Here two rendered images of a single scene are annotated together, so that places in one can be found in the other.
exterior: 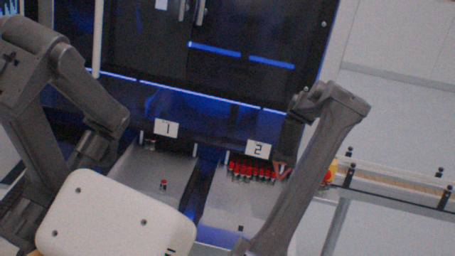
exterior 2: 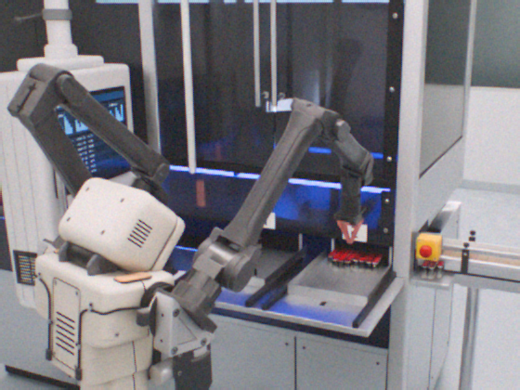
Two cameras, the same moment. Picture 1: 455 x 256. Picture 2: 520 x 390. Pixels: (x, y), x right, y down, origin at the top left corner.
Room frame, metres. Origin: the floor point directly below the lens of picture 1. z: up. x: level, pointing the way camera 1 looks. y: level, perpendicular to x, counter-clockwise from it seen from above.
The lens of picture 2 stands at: (-0.42, -0.63, 1.72)
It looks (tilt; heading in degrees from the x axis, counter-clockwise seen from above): 17 degrees down; 18
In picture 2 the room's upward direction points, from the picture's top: 1 degrees clockwise
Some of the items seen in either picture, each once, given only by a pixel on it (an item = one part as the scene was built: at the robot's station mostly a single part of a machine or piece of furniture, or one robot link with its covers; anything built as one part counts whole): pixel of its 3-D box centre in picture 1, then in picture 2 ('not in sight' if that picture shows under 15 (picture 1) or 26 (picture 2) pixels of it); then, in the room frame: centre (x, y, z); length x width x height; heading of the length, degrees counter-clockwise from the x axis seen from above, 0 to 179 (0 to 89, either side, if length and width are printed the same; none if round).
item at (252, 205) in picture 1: (248, 191); (344, 275); (1.44, -0.12, 0.90); 0.34 x 0.26 x 0.04; 177
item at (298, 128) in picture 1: (292, 126); (351, 183); (1.26, -0.18, 1.26); 0.07 x 0.06 x 0.07; 172
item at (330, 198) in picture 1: (320, 190); (434, 277); (1.59, -0.39, 0.87); 0.14 x 0.13 x 0.02; 176
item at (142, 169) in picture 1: (155, 168); (253, 260); (1.47, 0.22, 0.90); 0.34 x 0.26 x 0.04; 176
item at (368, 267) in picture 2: (251, 176); (352, 264); (1.53, -0.12, 0.90); 0.18 x 0.02 x 0.05; 87
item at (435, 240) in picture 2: (325, 167); (429, 246); (1.54, -0.38, 0.99); 0.08 x 0.07 x 0.07; 176
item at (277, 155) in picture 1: (287, 145); (350, 204); (1.25, -0.18, 1.20); 0.10 x 0.07 x 0.07; 176
